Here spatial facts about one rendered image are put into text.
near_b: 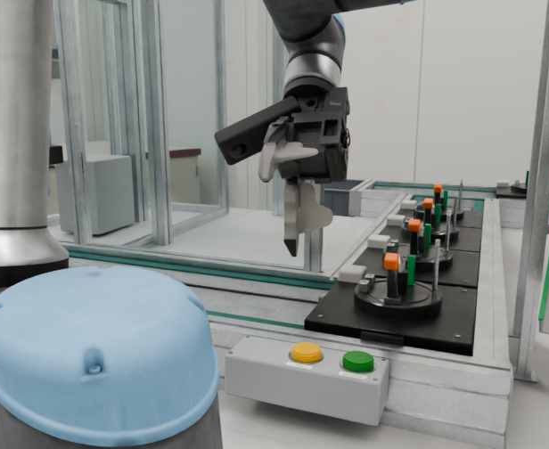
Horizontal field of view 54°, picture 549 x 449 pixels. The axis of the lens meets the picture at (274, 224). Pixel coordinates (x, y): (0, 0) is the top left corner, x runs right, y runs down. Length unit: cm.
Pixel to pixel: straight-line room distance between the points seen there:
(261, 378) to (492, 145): 350
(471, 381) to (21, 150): 58
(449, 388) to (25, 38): 61
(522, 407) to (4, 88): 77
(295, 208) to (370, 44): 397
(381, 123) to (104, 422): 431
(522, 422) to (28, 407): 70
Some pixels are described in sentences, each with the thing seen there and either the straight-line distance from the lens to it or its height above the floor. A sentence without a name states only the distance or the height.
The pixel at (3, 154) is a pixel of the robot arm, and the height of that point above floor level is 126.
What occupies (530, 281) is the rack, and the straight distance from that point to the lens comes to 92.
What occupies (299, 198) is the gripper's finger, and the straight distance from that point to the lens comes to 69.
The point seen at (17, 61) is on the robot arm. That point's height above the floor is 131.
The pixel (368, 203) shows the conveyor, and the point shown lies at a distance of 209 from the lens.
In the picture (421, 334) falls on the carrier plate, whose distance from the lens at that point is 80.
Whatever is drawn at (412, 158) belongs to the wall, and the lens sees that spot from 437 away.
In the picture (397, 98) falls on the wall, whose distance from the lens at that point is 443.
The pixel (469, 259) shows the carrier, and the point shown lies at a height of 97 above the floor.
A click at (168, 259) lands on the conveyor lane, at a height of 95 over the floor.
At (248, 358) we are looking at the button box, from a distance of 73.
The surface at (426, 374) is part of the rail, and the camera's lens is 75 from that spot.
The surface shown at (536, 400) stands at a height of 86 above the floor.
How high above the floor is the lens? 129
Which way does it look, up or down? 13 degrees down
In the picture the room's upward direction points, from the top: straight up
